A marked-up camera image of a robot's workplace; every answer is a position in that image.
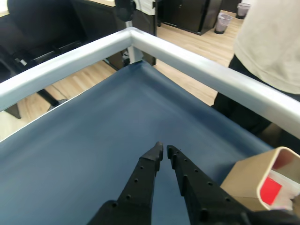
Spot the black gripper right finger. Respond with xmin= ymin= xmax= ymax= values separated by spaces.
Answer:
xmin=166 ymin=144 xmax=253 ymax=225

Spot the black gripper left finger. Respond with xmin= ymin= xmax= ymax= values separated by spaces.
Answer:
xmin=86 ymin=141 xmax=165 ymax=225

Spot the red cube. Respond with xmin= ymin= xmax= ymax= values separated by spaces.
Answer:
xmin=260 ymin=177 xmax=283 ymax=205

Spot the tan cardboard box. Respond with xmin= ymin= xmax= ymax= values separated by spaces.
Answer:
xmin=220 ymin=146 xmax=300 ymax=213

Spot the dark blue table mat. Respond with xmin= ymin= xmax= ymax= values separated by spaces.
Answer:
xmin=0 ymin=60 xmax=274 ymax=225

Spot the white padding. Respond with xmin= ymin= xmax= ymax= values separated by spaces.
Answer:
xmin=266 ymin=168 xmax=299 ymax=210

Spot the black tripod stand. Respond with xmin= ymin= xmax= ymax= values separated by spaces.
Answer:
xmin=4 ymin=89 xmax=60 ymax=120

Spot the person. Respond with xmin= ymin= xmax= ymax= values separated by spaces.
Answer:
xmin=210 ymin=0 xmax=300 ymax=150

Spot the black round device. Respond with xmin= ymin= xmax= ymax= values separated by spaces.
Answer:
xmin=116 ymin=0 xmax=137 ymax=22

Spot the grey mesh waste bin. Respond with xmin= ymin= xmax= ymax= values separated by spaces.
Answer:
xmin=236 ymin=2 xmax=251 ymax=19
xmin=214 ymin=13 xmax=233 ymax=35

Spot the black cabinet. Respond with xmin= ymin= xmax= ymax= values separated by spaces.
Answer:
xmin=161 ymin=0 xmax=222 ymax=36

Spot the black office chair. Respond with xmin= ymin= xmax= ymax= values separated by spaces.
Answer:
xmin=7 ymin=0 xmax=87 ymax=66

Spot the silver table rail frame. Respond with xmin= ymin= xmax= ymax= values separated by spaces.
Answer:
xmin=0 ymin=26 xmax=300 ymax=141

